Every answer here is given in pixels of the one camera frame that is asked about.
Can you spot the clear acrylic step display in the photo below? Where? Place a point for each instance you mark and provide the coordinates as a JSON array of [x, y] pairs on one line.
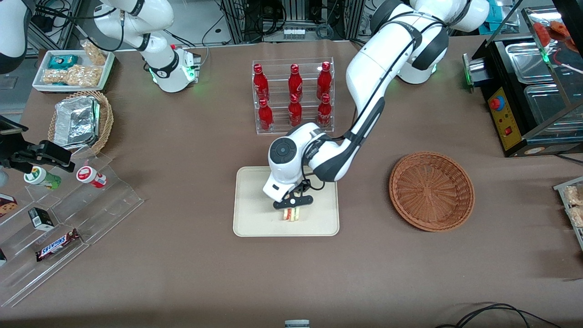
[[109, 205]]

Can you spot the steel warmer pan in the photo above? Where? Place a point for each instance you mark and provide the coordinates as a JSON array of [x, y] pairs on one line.
[[528, 64], [546, 107]]

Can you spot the small wicker basket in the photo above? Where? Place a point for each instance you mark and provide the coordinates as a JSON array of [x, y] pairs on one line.
[[105, 118]]

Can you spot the brown cookie box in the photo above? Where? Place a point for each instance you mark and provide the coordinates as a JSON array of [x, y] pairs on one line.
[[7, 205]]

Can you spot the small black box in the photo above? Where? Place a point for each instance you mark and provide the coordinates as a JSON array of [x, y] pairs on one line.
[[41, 218]]

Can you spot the white plastic snack tray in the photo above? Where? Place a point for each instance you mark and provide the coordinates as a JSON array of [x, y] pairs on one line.
[[38, 84]]

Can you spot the red cola bottle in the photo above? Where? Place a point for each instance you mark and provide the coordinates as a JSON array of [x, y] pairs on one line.
[[265, 116], [295, 84], [324, 114], [260, 84], [324, 82], [294, 115]]

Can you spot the aluminium foil container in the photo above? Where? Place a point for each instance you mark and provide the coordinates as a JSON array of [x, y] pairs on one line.
[[75, 120]]

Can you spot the teal snack packet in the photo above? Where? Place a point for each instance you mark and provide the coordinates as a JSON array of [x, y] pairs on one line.
[[63, 61]]

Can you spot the clear bag of nuts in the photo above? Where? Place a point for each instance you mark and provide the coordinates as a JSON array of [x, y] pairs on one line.
[[73, 76], [94, 52]]

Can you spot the small grey device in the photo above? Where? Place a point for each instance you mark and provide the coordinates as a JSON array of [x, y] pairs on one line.
[[297, 324]]

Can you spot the white power strip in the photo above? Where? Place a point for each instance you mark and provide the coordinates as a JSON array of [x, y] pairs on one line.
[[294, 31]]

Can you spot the large round brown wicker basket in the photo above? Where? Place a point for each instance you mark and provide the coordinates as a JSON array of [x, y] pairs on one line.
[[430, 191]]

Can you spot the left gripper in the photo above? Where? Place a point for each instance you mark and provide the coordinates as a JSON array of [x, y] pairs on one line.
[[302, 187]]

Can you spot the Snickers chocolate bar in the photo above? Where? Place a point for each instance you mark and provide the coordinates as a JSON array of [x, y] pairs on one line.
[[57, 245]]

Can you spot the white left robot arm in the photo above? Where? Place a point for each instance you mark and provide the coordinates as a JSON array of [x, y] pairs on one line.
[[378, 68]]

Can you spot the clear acrylic bottle rack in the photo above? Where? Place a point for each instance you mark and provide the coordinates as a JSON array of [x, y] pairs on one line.
[[278, 130]]

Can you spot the triangle sandwich with tomato filling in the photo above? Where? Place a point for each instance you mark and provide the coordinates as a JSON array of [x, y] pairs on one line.
[[291, 215]]

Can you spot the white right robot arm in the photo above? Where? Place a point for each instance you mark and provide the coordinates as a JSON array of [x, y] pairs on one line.
[[159, 50]]

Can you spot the black food warmer yellow panel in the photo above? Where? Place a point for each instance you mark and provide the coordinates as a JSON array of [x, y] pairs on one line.
[[510, 114]]

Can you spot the beige rectangular serving tray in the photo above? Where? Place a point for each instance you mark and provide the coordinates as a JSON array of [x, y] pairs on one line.
[[255, 205]]

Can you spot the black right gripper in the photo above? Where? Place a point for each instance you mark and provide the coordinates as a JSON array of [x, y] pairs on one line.
[[19, 153]]

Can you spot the clear bag of pastry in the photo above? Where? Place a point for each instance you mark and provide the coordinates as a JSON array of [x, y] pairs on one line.
[[577, 216], [575, 195]]

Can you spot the grey metal snack rack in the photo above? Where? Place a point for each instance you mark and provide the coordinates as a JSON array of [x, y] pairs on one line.
[[571, 232]]

